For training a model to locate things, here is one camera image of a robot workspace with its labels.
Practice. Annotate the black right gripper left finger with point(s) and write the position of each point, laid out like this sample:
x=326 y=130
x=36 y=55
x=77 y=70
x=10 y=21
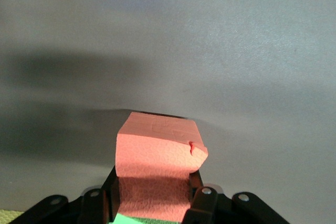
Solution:
x=97 y=203

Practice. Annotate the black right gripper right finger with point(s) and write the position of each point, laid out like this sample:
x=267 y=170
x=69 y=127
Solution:
x=207 y=203

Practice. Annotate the green foam cube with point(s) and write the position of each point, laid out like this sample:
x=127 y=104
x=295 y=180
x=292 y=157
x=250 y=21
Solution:
x=126 y=220

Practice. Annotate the orange foam cube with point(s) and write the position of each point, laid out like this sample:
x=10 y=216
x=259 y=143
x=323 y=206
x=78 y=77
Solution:
x=157 y=150

